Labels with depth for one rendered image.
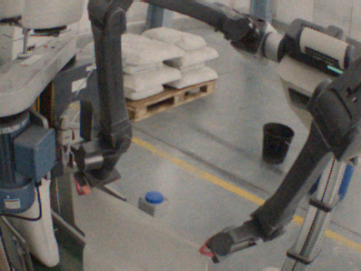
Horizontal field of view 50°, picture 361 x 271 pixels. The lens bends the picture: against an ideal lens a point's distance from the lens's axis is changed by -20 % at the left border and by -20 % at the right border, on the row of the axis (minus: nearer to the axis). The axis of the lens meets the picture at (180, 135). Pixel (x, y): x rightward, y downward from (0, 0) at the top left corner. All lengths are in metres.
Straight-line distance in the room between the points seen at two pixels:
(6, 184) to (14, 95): 0.23
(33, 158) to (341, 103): 0.62
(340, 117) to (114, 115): 0.62
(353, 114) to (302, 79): 0.59
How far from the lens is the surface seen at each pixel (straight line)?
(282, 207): 0.85
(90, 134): 1.41
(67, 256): 1.98
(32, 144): 0.92
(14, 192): 1.02
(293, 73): 1.21
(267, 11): 9.64
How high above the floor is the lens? 1.73
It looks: 26 degrees down
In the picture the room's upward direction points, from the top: 6 degrees clockwise
